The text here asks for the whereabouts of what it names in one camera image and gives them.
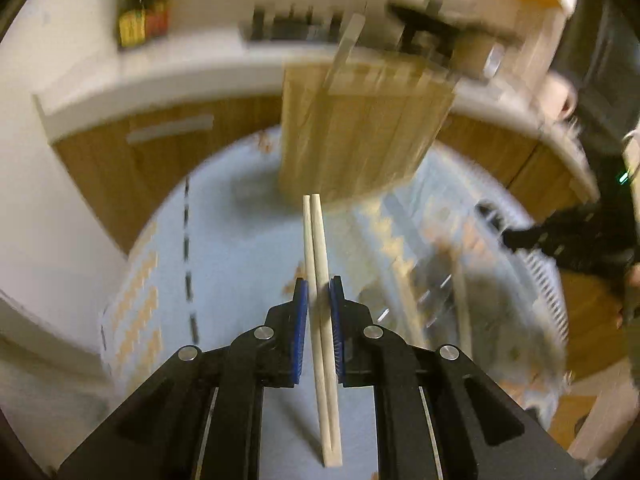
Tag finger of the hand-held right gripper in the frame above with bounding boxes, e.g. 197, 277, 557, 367
501, 221, 553, 257

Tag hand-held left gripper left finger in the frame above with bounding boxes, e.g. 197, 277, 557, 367
59, 277, 309, 480

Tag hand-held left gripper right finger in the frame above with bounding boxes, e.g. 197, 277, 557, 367
328, 275, 587, 480

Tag cream wooden chopstick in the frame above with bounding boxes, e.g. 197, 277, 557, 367
302, 195, 332, 467
311, 194, 344, 466

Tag person's right hand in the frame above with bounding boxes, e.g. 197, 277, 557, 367
619, 264, 640, 330

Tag white dish rack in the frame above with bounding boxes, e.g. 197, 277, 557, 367
517, 249, 572, 356

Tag white mug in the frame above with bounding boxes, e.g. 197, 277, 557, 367
542, 74, 578, 122

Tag wooden slatted board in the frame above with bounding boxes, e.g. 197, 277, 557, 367
278, 52, 457, 203

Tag wooden kitchen cabinet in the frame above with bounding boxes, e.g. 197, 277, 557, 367
50, 94, 593, 257

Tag dark sauce bottles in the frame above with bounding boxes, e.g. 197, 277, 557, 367
116, 0, 170, 50

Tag silver cabinet handle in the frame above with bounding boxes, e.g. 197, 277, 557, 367
126, 114, 216, 145

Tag wall knife rack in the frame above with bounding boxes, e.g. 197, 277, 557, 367
242, 4, 348, 43

